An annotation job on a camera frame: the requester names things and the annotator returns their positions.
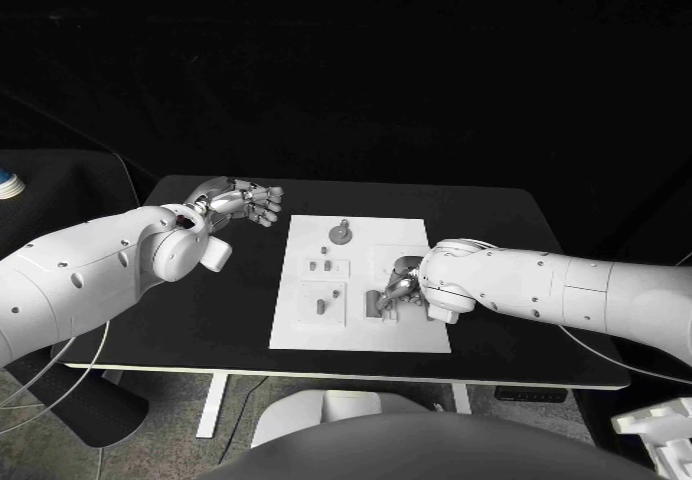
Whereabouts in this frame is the white table leg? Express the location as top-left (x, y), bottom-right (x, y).
top-left (195, 372), bottom-right (231, 439)
top-left (450, 382), bottom-right (473, 415)

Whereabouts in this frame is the black cable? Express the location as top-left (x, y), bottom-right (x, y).
top-left (217, 375), bottom-right (271, 467)

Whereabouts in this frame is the black control box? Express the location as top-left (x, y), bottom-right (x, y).
top-left (493, 387), bottom-right (571, 404)

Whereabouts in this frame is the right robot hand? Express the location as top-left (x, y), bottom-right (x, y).
top-left (377, 255), bottom-right (436, 324)

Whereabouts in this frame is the large grey block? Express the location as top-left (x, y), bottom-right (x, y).
top-left (364, 289), bottom-right (388, 319)

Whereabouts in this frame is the white foam block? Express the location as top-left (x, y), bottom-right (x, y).
top-left (610, 397), bottom-right (692, 480)

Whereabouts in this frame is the black padded panel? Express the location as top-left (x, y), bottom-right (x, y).
top-left (3, 346), bottom-right (152, 449)

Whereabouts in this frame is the white rounded pedestal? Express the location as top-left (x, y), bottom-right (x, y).
top-left (250, 388), bottom-right (434, 449)

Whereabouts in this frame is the white cable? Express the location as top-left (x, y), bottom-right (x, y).
top-left (555, 324), bottom-right (692, 377)
top-left (0, 335), bottom-right (78, 411)
top-left (0, 318), bottom-right (113, 436)

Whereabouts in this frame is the white task board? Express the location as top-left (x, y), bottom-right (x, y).
top-left (269, 214), bottom-right (455, 355)

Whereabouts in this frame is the blue and white cup stack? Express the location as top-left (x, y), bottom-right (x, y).
top-left (0, 167), bottom-right (29, 201)

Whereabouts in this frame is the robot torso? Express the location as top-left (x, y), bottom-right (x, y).
top-left (198, 411), bottom-right (668, 480)

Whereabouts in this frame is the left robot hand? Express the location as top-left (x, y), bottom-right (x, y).
top-left (184, 175), bottom-right (286, 230)

